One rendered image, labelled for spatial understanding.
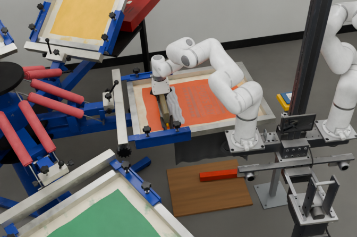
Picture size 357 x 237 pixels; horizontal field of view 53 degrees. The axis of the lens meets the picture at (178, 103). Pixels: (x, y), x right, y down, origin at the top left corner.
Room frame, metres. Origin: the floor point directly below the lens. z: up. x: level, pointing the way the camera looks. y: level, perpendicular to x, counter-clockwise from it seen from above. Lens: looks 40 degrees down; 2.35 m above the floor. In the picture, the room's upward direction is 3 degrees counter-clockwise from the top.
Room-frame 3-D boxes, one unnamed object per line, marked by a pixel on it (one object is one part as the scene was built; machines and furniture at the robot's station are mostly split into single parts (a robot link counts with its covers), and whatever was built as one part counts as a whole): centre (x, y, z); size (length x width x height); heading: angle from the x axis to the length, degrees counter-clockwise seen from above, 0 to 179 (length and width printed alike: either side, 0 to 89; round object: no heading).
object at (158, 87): (1.66, 0.10, 1.12); 0.10 x 0.08 x 0.11; 99
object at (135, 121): (1.69, -0.10, 0.97); 0.79 x 0.58 x 0.04; 99
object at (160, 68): (1.62, 0.08, 1.25); 0.15 x 0.10 x 0.11; 39
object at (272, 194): (1.65, -0.68, 0.48); 0.22 x 0.22 x 0.96; 9
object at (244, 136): (1.16, -0.30, 1.21); 0.16 x 0.13 x 0.15; 4
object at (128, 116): (1.62, 0.33, 0.89); 1.24 x 0.06 x 0.06; 99
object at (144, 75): (1.93, 0.18, 0.98); 0.30 x 0.05 x 0.07; 99
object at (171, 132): (1.38, 0.09, 0.98); 0.30 x 0.05 x 0.07; 99
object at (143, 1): (2.85, 0.43, 1.06); 0.61 x 0.46 x 0.12; 159
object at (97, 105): (1.60, 0.46, 1.02); 0.17 x 0.06 x 0.05; 99
